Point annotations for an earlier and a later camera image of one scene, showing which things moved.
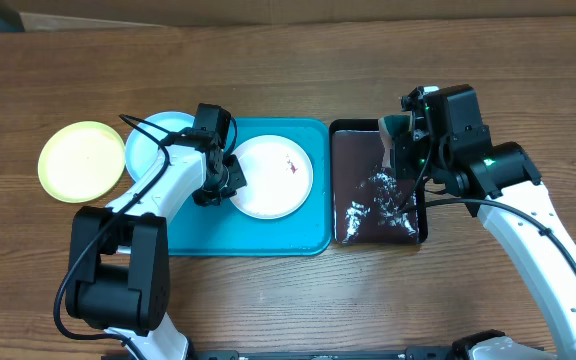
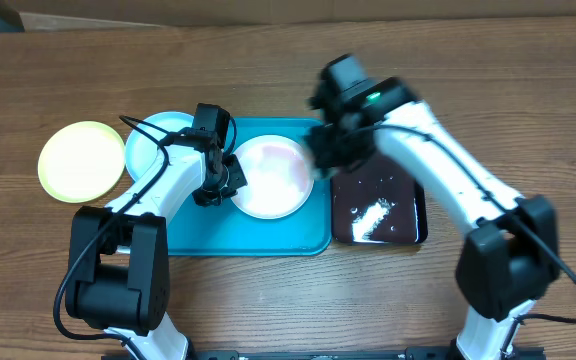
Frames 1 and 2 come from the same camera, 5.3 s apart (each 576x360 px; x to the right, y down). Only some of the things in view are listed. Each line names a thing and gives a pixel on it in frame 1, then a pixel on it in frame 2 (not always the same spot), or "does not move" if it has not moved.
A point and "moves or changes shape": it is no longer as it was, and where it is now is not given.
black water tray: [367, 204] does not move
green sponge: [397, 124] moves or changes shape
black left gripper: [204, 198] does not move
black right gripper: [407, 151] to [327, 156]
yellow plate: [81, 162] does not move
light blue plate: [141, 150] does not move
